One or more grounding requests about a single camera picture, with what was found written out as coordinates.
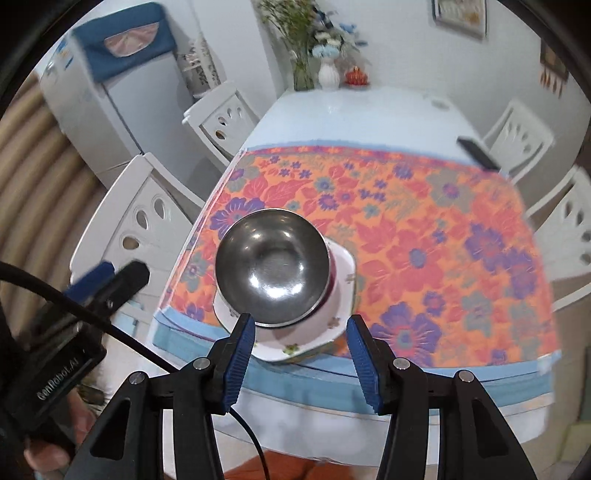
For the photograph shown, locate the black remote control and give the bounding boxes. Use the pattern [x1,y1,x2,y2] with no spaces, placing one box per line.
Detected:
[456,137,502,172]

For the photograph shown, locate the steel bowl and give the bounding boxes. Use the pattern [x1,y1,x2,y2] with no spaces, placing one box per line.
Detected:
[215,209,334,329]

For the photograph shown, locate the white ribbed vase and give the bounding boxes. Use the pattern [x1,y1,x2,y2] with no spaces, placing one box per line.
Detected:
[318,59,340,90]

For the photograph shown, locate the large framed picture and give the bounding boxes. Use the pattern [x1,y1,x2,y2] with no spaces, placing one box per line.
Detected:
[431,0,488,38]

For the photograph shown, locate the white dining chair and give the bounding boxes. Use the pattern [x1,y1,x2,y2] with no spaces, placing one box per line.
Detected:
[182,80,262,167]
[69,152,206,296]
[482,99,555,185]
[526,166,591,315]

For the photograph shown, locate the white refrigerator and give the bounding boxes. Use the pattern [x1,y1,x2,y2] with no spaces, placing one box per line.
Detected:
[39,28,197,183]

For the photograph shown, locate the blue refrigerator cover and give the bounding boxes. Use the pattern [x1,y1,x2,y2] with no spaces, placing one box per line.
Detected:
[73,4,178,85]

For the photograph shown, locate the beige ribbed cover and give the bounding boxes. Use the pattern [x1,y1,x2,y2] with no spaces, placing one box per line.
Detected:
[0,69,139,296]

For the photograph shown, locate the yellow hanging ornaments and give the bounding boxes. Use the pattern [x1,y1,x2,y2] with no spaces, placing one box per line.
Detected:
[541,69,568,99]

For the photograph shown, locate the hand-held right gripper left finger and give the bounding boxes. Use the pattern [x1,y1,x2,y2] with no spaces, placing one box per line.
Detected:
[68,312,257,480]

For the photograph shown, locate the orange floral tablecloth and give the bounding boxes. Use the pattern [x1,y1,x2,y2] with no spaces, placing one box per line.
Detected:
[150,141,563,467]

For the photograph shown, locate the white floral plate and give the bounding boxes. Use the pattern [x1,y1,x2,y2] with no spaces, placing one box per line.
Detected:
[212,237,360,363]

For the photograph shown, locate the white shelf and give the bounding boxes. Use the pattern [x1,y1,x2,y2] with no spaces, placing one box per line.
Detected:
[178,37,222,100]

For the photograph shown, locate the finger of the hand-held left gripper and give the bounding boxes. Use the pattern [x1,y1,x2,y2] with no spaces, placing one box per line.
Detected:
[61,261,117,304]
[84,261,151,320]

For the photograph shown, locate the orange clothing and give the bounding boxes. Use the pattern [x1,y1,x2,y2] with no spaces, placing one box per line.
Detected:
[224,450,384,480]

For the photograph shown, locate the person's left hand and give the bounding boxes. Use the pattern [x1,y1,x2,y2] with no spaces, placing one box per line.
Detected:
[22,390,99,474]

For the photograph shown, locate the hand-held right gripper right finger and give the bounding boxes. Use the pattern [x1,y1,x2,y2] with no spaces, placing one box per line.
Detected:
[345,314,540,480]

